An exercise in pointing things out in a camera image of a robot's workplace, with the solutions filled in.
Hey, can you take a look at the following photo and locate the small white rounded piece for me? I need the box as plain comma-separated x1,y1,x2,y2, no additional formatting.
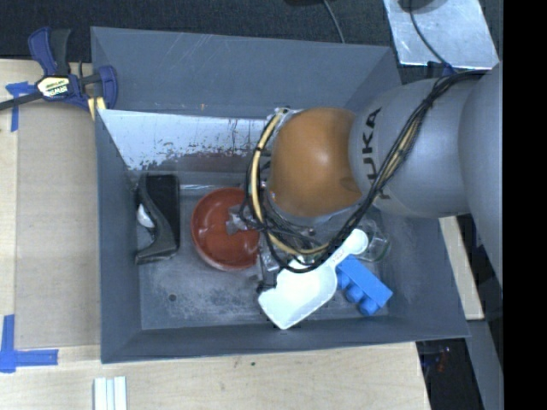
136,204,156,231

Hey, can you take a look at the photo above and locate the clear glass cup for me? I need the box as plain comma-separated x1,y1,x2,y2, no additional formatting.
361,219,391,263

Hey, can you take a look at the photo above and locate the white plastic scoop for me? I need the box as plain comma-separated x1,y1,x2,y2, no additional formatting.
257,228,370,331

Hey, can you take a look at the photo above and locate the grey metal bin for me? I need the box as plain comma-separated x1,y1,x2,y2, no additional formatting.
89,26,472,365

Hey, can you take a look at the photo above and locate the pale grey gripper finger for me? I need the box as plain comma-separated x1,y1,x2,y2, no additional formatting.
229,205,257,222
225,219,253,236

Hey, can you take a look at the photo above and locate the blue toy brick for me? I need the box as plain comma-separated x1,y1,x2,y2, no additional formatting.
334,255,394,317

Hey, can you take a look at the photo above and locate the black wedge-shaped holder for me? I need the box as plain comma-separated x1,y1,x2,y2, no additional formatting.
134,173,182,266

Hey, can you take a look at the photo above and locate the red round bowl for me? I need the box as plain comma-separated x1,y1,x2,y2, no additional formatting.
189,186,262,272

